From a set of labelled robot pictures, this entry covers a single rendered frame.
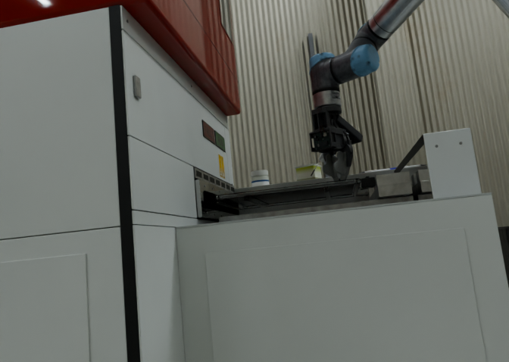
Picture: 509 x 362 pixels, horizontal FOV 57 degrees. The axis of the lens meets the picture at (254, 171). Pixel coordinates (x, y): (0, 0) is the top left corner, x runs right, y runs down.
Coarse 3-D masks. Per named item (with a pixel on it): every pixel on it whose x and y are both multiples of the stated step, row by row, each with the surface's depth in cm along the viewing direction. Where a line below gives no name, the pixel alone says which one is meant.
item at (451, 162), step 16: (432, 144) 97; (448, 144) 97; (464, 144) 96; (432, 160) 97; (448, 160) 96; (464, 160) 96; (432, 176) 96; (448, 176) 96; (464, 176) 95; (432, 192) 96; (448, 192) 95; (464, 192) 95; (480, 192) 94
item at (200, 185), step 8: (200, 184) 117; (208, 184) 124; (200, 192) 116; (208, 192) 125; (216, 192) 131; (224, 192) 141; (232, 192) 151; (200, 200) 116; (200, 208) 115; (208, 208) 121; (200, 216) 115; (208, 216) 120; (216, 216) 128; (224, 216) 137
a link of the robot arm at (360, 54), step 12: (348, 48) 124; (360, 48) 119; (372, 48) 120; (336, 60) 124; (348, 60) 121; (360, 60) 119; (372, 60) 119; (336, 72) 124; (348, 72) 122; (360, 72) 121; (372, 72) 121
